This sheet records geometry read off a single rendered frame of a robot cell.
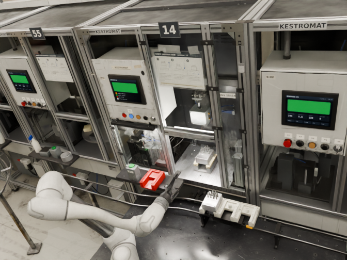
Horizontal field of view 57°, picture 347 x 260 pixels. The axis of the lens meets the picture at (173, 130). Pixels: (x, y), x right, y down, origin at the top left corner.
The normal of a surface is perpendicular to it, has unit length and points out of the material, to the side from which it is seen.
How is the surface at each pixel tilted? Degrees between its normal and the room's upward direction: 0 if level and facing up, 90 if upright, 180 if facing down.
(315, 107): 90
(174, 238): 0
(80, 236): 0
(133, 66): 90
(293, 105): 90
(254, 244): 0
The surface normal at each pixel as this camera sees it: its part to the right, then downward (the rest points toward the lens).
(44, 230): -0.17, -0.83
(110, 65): -0.46, 0.55
